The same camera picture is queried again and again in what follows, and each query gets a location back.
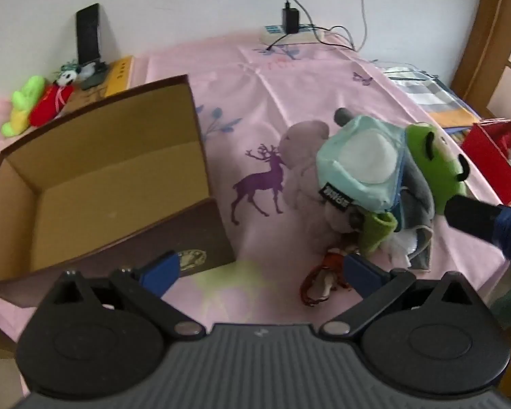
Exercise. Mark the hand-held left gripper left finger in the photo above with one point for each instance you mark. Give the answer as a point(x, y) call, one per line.
point(164, 269)

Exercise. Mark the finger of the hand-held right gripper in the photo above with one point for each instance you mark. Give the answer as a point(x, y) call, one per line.
point(472, 217)

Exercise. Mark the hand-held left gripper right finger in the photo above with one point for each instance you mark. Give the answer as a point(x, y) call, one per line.
point(364, 272)

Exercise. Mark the grey plush toy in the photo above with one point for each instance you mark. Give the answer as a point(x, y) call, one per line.
point(417, 204)

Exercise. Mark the green frog plush toy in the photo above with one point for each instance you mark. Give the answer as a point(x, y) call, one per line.
point(434, 166)

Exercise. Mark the brown cardboard box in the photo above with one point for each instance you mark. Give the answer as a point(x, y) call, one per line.
point(110, 187)

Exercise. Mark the pink plush bear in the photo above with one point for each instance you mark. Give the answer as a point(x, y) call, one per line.
point(302, 140)

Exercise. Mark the white fluffy cloth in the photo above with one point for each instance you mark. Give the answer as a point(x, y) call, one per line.
point(398, 249)

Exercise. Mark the light green plush piece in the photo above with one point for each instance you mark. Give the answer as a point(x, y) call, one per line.
point(377, 232)

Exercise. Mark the red box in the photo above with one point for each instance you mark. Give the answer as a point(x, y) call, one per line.
point(485, 162)

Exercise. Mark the light blue plush toy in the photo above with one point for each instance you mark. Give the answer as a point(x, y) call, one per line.
point(362, 162)

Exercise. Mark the folded plaid blanket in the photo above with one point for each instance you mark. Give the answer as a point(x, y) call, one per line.
point(430, 93)

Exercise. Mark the wooden glass door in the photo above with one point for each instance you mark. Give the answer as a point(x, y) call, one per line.
point(481, 30)

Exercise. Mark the pink printed bed sheet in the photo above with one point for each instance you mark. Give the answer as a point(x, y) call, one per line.
point(302, 93)

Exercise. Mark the yellow flat box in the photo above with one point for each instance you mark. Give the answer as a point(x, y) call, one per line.
point(120, 74)

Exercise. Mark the bright green plush toy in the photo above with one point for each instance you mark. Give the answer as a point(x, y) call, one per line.
point(25, 98)

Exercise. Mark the white power strip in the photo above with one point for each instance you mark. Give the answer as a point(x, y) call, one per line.
point(313, 34)

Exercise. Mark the black phone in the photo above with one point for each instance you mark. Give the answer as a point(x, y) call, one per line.
point(88, 34)

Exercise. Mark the black charger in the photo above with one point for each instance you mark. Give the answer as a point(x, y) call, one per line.
point(290, 19)

